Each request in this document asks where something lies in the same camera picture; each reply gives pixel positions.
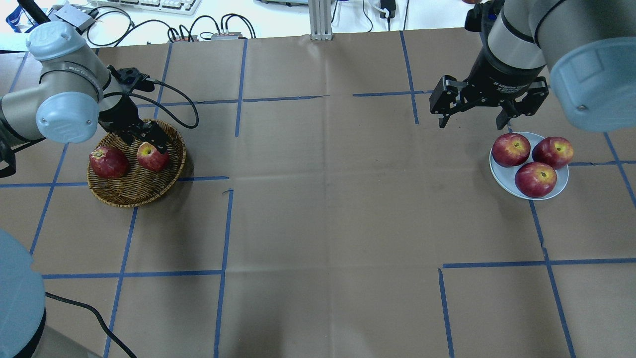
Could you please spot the red yellow apple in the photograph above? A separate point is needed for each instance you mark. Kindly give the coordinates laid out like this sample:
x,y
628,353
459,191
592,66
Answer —
x,y
149,157

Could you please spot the white keyboard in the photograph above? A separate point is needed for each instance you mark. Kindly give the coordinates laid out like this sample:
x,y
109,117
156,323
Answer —
x,y
185,7

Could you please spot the red apple on plate side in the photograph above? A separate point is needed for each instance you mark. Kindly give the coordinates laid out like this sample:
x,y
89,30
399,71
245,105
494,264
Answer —
x,y
554,151

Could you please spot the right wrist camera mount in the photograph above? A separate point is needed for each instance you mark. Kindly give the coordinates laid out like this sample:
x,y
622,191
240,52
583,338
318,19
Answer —
x,y
482,16

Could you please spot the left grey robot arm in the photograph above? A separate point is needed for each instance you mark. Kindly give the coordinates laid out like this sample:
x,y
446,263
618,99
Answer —
x,y
75,93

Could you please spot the woven wicker basket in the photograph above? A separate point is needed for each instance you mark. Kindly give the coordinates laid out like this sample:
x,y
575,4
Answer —
x,y
139,186

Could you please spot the dark red apple in basket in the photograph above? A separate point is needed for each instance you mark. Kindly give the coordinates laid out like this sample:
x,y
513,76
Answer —
x,y
109,162

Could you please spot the black power adapter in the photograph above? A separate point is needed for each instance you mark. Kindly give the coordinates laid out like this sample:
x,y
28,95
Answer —
x,y
387,9

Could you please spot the red apple on plate front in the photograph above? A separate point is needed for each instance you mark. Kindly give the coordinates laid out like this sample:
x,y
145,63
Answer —
x,y
536,179

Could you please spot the aluminium frame post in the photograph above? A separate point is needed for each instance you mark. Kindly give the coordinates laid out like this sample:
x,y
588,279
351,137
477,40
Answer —
x,y
320,20

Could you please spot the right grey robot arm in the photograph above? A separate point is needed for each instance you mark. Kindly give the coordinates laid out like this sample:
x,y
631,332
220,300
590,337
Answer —
x,y
582,51

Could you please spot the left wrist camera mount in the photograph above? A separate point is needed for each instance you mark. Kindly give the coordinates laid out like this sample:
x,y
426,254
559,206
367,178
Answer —
x,y
131,79

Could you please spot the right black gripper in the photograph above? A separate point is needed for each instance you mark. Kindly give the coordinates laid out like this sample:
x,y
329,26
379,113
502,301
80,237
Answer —
x,y
499,75

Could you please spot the red apple on plate rear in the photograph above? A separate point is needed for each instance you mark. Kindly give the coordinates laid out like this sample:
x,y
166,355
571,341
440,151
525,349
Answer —
x,y
511,149

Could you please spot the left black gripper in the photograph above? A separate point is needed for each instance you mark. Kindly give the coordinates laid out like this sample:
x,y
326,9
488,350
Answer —
x,y
118,115

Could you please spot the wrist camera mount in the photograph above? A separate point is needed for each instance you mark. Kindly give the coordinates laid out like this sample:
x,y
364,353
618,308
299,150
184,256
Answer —
x,y
131,79
482,16

